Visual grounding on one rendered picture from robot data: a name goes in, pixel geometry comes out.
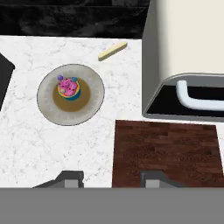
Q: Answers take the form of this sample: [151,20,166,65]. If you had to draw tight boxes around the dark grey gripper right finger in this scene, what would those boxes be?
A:
[139,170,187,189]

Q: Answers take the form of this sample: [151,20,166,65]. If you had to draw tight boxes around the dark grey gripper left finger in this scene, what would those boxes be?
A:
[32,171,85,189]

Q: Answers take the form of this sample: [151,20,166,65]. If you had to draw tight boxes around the dark wooden cutting board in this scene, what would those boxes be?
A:
[111,119,224,188]

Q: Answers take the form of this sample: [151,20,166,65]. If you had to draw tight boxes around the grey round plate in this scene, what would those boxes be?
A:
[36,63,106,127]

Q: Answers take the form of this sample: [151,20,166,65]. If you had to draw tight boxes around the pink frosted cupcake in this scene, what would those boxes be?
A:
[57,74,81,102]

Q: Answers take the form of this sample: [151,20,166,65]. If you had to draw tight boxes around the black hob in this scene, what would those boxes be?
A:
[0,52,16,112]

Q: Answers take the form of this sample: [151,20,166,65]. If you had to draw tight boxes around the pale yellow baguette stick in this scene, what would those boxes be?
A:
[97,41,129,62]

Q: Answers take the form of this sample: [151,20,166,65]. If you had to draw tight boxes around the cream and grey toaster oven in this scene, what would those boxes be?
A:
[142,0,224,123]

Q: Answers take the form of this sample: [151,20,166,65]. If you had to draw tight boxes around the white appliance handle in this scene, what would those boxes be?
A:
[176,80,224,112]

